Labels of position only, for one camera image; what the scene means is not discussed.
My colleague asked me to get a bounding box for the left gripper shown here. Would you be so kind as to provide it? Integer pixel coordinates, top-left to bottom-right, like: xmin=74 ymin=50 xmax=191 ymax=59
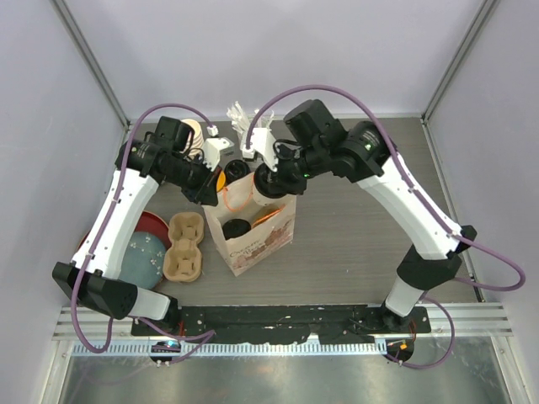
xmin=164 ymin=153 xmax=221 ymax=205

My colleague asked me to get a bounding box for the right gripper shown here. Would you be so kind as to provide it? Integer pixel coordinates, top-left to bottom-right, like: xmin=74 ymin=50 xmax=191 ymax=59
xmin=259 ymin=143 xmax=328 ymax=197

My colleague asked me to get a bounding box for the black lid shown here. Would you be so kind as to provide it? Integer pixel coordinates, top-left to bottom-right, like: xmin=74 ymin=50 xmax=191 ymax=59
xmin=221 ymin=218 xmax=252 ymax=234
xmin=253 ymin=163 xmax=292 ymax=199

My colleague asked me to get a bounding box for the brown paper bag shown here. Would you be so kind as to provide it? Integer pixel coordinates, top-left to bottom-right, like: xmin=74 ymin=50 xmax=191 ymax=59
xmin=203 ymin=173 xmax=296 ymax=277

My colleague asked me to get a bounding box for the paper coffee cup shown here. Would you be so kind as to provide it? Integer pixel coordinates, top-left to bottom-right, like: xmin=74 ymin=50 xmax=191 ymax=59
xmin=223 ymin=231 xmax=250 ymax=240
xmin=252 ymin=185 xmax=278 ymax=206

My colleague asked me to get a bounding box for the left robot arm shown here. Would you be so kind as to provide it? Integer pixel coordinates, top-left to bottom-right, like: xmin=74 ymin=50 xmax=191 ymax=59
xmin=52 ymin=117 xmax=233 ymax=336

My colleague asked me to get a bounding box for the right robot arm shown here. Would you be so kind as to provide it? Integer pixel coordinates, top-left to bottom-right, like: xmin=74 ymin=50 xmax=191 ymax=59
xmin=246 ymin=99 xmax=477 ymax=332

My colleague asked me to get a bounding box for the orange bowl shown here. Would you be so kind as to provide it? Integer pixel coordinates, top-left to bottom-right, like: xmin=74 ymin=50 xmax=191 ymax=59
xmin=216 ymin=172 xmax=227 ymax=193

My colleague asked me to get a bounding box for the stack of black lids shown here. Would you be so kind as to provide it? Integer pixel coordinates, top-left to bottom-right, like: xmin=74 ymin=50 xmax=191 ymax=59
xmin=224 ymin=159 xmax=251 ymax=184

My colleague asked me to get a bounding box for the stack of paper cups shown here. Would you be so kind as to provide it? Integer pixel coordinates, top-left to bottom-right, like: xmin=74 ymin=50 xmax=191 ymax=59
xmin=181 ymin=119 xmax=205 ymax=158

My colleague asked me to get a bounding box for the red round tray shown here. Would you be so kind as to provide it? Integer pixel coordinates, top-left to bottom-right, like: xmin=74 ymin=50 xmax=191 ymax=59
xmin=77 ymin=210 xmax=171 ymax=253

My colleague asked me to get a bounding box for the cardboard cup carrier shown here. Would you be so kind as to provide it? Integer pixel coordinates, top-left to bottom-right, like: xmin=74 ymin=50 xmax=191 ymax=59
xmin=163 ymin=212 xmax=205 ymax=283

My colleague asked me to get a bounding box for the blue-grey plate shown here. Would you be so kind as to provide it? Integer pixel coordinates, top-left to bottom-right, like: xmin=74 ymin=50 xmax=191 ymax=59
xmin=119 ymin=231 xmax=167 ymax=290

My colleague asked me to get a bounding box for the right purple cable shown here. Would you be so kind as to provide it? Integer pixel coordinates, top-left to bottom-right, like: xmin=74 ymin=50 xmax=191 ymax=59
xmin=245 ymin=83 xmax=527 ymax=370

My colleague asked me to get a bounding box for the purple cable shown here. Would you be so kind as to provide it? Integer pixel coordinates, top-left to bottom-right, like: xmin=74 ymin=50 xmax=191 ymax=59
xmin=245 ymin=83 xmax=527 ymax=370
xmin=68 ymin=103 xmax=217 ymax=369

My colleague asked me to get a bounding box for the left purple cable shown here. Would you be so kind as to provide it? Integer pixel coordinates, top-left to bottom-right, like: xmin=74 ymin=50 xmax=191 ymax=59
xmin=68 ymin=103 xmax=217 ymax=369

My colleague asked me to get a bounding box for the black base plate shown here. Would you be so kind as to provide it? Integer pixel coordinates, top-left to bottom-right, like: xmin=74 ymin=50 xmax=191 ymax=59
xmin=129 ymin=303 xmax=432 ymax=343

